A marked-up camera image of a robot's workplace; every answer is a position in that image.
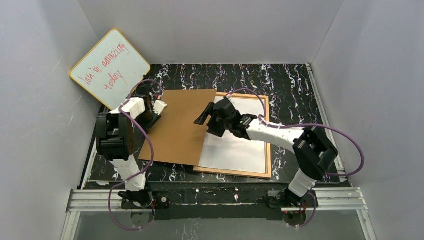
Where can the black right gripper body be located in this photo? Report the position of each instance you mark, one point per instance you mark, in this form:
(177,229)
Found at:
(213,114)

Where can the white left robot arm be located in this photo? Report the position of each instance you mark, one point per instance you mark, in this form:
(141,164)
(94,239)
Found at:
(115,139)

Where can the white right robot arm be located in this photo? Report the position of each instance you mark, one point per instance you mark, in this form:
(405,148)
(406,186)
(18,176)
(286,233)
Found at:
(314,152)

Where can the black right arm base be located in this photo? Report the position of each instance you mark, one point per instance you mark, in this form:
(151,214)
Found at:
(286,199)

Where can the aluminium mounting rail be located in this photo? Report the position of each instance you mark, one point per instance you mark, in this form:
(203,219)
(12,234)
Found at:
(345,198)

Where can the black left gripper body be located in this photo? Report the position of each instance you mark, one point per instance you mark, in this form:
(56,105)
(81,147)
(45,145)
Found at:
(151,116)

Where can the brown frame backing board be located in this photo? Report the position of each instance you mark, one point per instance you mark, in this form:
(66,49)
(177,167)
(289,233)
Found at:
(175,137)

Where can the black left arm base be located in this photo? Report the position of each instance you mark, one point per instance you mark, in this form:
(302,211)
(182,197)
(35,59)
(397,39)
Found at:
(145,199)

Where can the printed colour photo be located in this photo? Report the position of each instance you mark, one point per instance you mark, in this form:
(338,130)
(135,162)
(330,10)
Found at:
(234,154)

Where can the wooden picture frame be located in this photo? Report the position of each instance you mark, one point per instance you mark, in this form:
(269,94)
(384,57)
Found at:
(247,104)

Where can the yellow-edged whiteboard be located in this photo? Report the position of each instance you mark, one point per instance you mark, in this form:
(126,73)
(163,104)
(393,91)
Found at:
(110,69)

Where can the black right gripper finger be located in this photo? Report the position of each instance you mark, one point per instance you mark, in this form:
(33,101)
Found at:
(216,127)
(209,110)

